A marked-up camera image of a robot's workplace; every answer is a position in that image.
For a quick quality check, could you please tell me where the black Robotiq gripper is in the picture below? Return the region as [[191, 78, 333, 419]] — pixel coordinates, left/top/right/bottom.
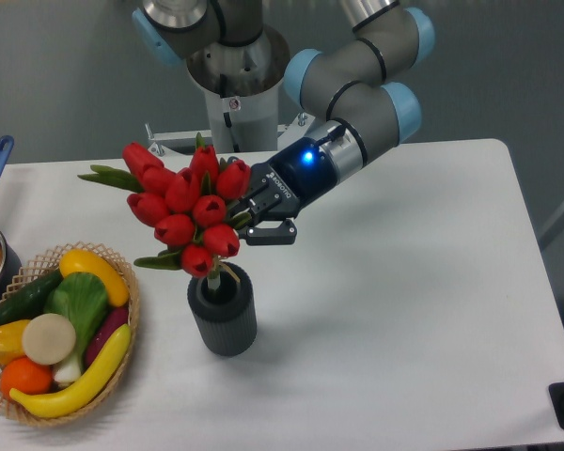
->
[[227, 138, 339, 246]]

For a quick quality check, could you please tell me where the red tulip bouquet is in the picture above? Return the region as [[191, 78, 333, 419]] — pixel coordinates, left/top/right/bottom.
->
[[79, 135, 251, 295]]

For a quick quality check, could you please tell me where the dark grey ribbed vase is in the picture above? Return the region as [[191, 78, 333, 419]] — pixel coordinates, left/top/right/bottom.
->
[[187, 263, 258, 357]]

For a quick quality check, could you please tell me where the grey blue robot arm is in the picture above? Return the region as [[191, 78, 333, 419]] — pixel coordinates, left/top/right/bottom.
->
[[133, 1, 435, 245]]

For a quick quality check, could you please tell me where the yellow squash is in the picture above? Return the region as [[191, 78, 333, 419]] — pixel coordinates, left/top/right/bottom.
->
[[59, 249, 130, 307]]

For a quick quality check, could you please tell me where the purple eggplant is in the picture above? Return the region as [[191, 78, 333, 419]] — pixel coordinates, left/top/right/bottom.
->
[[84, 306, 128, 367]]

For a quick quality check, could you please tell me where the green bok choy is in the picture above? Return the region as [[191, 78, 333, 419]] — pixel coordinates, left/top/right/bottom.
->
[[43, 272, 108, 388]]

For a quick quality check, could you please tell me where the woven wicker basket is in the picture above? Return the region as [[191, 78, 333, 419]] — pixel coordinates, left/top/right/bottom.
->
[[0, 242, 140, 427]]

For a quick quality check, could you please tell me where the yellow banana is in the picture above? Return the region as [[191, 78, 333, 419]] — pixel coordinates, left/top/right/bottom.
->
[[9, 324, 132, 419]]

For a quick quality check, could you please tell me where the green cucumber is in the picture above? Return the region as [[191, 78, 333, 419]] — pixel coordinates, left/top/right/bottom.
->
[[0, 271, 63, 326]]

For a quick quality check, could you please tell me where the beige round disc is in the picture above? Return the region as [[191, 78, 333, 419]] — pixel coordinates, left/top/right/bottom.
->
[[22, 313, 76, 365]]

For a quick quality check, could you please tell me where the yellow bell pepper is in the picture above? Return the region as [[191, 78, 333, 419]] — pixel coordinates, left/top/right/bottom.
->
[[0, 319, 30, 366]]

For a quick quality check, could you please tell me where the orange fruit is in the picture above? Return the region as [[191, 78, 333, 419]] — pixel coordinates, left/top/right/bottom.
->
[[0, 357, 53, 398]]

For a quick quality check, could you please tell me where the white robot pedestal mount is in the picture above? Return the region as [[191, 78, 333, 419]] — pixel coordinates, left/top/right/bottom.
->
[[143, 27, 321, 159]]

